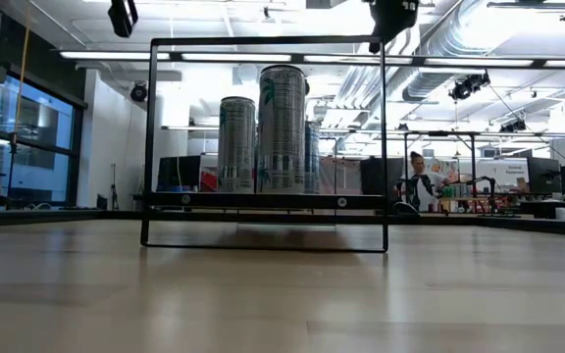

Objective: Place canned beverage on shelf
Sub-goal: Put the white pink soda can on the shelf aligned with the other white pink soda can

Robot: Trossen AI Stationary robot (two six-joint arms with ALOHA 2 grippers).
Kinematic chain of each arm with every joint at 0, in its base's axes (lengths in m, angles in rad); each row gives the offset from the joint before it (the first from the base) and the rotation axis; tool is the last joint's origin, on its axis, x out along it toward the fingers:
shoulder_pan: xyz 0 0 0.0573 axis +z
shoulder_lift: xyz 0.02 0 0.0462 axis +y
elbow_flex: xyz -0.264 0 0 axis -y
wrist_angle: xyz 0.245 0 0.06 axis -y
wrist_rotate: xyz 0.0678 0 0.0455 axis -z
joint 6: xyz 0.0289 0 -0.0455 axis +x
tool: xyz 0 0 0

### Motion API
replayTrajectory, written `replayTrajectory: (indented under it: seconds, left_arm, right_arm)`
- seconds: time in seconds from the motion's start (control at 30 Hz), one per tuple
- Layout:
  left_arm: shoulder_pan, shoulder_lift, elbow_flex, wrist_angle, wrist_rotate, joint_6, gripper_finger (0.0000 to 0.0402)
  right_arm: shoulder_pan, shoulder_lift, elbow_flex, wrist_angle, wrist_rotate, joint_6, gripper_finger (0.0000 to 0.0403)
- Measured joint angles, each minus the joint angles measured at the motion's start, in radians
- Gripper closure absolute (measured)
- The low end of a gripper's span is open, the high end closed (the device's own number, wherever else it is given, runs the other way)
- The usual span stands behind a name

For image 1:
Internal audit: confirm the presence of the black-top silver can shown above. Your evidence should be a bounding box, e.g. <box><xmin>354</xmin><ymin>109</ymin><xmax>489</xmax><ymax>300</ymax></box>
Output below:
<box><xmin>256</xmin><ymin>64</ymin><xmax>309</xmax><ymax>195</ymax></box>
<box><xmin>217</xmin><ymin>96</ymin><xmax>257</xmax><ymax>194</ymax></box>

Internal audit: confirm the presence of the silver blue energy drink can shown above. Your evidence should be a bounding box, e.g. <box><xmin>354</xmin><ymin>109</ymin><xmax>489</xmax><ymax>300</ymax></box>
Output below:
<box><xmin>304</xmin><ymin>120</ymin><xmax>322</xmax><ymax>195</ymax></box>

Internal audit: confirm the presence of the ceiling light strip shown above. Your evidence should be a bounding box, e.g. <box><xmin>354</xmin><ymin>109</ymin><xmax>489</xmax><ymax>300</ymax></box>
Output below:
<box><xmin>424</xmin><ymin>57</ymin><xmax>537</xmax><ymax>69</ymax></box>
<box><xmin>181</xmin><ymin>52</ymin><xmax>293</xmax><ymax>64</ymax></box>
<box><xmin>59</xmin><ymin>49</ymin><xmax>171</xmax><ymax>62</ymax></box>

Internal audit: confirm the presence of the black round ceiling speaker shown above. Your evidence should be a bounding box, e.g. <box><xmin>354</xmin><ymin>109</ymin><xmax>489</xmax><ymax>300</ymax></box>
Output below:
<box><xmin>129</xmin><ymin>80</ymin><xmax>149</xmax><ymax>104</ymax></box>

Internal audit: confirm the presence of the black ceiling track light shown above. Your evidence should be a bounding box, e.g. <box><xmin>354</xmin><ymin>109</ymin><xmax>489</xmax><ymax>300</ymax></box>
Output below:
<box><xmin>447</xmin><ymin>72</ymin><xmax>492</xmax><ymax>103</ymax></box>
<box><xmin>499</xmin><ymin>117</ymin><xmax>529</xmax><ymax>134</ymax></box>

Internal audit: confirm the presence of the person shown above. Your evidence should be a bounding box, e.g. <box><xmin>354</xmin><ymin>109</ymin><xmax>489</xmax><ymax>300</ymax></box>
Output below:
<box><xmin>399</xmin><ymin>150</ymin><xmax>453</xmax><ymax>213</ymax></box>

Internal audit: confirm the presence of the large glass window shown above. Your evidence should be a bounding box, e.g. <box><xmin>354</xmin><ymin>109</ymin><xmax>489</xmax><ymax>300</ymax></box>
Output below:
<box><xmin>0</xmin><ymin>73</ymin><xmax>85</xmax><ymax>207</ymax></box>

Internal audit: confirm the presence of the black covered crate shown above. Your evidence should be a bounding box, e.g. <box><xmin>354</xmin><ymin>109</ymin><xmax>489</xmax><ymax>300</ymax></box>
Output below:
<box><xmin>360</xmin><ymin>156</ymin><xmax>405</xmax><ymax>197</ymax></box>

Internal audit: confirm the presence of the black equipment box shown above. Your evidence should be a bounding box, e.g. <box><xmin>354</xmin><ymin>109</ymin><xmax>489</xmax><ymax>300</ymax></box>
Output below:
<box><xmin>157</xmin><ymin>155</ymin><xmax>203</xmax><ymax>192</ymax></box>

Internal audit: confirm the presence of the white covered crate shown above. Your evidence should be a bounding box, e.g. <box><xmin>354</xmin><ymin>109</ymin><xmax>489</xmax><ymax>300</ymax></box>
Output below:
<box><xmin>319</xmin><ymin>156</ymin><xmax>362</xmax><ymax>195</ymax></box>

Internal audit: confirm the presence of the thin black tripod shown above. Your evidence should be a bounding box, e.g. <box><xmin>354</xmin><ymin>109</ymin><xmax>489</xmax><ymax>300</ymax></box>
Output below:
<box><xmin>109</xmin><ymin>164</ymin><xmax>121</xmax><ymax>211</ymax></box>

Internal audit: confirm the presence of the red crate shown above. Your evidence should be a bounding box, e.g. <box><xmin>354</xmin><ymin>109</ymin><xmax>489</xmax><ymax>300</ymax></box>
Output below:
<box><xmin>199</xmin><ymin>166</ymin><xmax>220</xmax><ymax>193</ymax></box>

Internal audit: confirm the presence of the black tripod stand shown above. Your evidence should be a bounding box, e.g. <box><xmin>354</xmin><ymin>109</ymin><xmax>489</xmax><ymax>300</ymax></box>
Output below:
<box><xmin>5</xmin><ymin>129</ymin><xmax>22</xmax><ymax>210</ymax></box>

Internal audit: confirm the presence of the yellow extension cord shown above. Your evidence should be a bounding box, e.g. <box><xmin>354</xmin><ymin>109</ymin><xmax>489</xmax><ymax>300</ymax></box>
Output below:
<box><xmin>14</xmin><ymin>0</ymin><xmax>34</xmax><ymax>136</ymax></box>

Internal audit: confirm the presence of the black metal rig frame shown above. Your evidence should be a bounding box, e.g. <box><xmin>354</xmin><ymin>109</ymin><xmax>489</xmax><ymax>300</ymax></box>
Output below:
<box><xmin>403</xmin><ymin>130</ymin><xmax>478</xmax><ymax>213</ymax></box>

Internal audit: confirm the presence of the black aluminium rail frame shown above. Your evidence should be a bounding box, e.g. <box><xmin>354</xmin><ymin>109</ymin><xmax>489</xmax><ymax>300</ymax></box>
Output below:
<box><xmin>0</xmin><ymin>208</ymin><xmax>565</xmax><ymax>240</ymax></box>

